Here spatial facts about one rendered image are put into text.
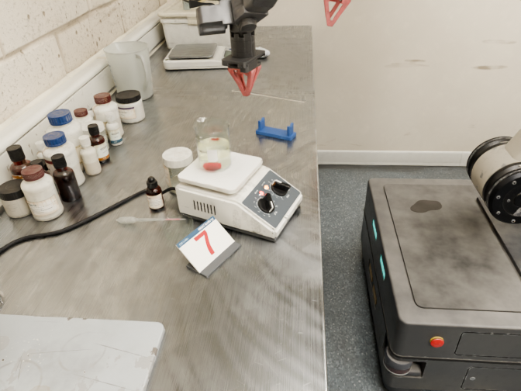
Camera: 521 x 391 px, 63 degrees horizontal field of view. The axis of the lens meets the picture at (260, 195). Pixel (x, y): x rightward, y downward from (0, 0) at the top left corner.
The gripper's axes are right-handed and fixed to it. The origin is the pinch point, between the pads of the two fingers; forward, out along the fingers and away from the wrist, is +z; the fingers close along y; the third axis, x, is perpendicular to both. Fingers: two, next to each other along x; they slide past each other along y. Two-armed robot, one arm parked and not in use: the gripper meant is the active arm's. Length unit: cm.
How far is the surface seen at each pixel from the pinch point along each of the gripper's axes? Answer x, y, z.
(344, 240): 13, -54, 85
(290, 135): 12.2, 0.7, 9.0
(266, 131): 5.8, 1.1, 9.0
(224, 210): 16.3, 37.8, 5.7
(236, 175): 16.3, 32.9, 1.4
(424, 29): 22, -129, 13
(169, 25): -63, -51, 0
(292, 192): 24.2, 26.5, 6.6
